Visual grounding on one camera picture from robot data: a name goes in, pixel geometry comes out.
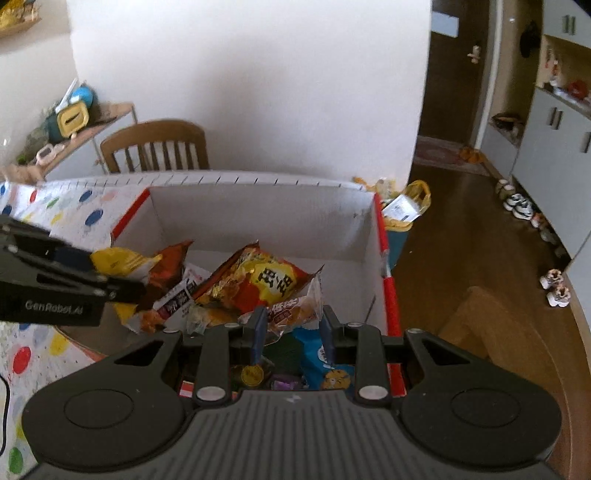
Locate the grey wall cabinet unit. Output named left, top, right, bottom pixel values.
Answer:
left=480, top=0, right=591, bottom=260

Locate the floor rug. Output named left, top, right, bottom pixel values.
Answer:
left=413, top=136, right=492, bottom=177

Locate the blue snack packet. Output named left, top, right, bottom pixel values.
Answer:
left=294, top=325, right=357, bottom=393

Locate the white noodle snack packet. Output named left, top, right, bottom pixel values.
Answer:
left=152, top=263, right=211, bottom=326

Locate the red orange snack bag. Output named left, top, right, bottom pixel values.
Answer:
left=193, top=241, right=325, bottom=325

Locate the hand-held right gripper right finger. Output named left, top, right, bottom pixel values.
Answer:
left=318, top=305, right=477, bottom=407

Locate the small round snack packet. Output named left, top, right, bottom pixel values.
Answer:
left=231, top=364, right=265, bottom=387

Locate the white stick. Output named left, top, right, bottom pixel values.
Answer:
left=58, top=78, right=80, bottom=112

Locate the red cardboard box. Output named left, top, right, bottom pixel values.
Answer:
left=52, top=185, right=410, bottom=400

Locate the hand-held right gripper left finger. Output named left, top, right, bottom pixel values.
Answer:
left=99, top=307, right=269, bottom=407

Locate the bun snack packet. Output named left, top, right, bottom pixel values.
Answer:
left=267, top=276, right=325, bottom=340

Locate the dark green snack packet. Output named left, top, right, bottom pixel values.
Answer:
left=263, top=336, right=302, bottom=371

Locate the slatted wooden chair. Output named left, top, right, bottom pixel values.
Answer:
left=100, top=119, right=211, bottom=174

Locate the brown orange snack bag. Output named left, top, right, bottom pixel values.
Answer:
left=139, top=239, right=195, bottom=311

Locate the dark woven basket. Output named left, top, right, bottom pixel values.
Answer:
left=492, top=113, right=525, bottom=134

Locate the black cable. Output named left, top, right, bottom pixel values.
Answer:
left=0, top=377, right=11, bottom=455

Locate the balloon print tablecloth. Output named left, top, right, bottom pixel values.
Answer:
left=0, top=174, right=377, bottom=477

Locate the yellow snack packet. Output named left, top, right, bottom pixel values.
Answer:
left=90, top=247, right=163, bottom=334

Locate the black hat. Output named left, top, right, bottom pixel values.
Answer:
left=519, top=21, right=541, bottom=58

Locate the purple candy packet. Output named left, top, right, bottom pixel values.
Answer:
left=270, top=375, right=306, bottom=391

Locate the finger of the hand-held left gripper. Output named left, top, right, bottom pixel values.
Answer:
left=28, top=265, right=147, bottom=304
left=0, top=216, right=95, bottom=274

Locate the yellow plastic bag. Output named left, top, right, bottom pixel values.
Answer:
left=382, top=180, right=432, bottom=232
left=353, top=176, right=389, bottom=193

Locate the dark wooden door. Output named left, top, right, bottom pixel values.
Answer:
left=418, top=0, right=502, bottom=146

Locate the white wooden side cabinet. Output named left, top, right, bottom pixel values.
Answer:
left=0, top=102, right=139, bottom=182

